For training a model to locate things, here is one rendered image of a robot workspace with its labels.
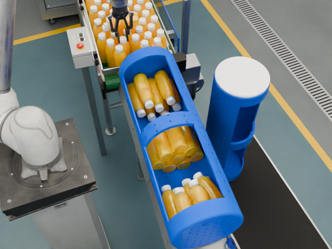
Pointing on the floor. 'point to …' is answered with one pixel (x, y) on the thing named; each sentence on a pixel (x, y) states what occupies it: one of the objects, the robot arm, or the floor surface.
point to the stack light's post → (185, 25)
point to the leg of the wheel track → (139, 168)
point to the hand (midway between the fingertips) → (122, 35)
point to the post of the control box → (94, 108)
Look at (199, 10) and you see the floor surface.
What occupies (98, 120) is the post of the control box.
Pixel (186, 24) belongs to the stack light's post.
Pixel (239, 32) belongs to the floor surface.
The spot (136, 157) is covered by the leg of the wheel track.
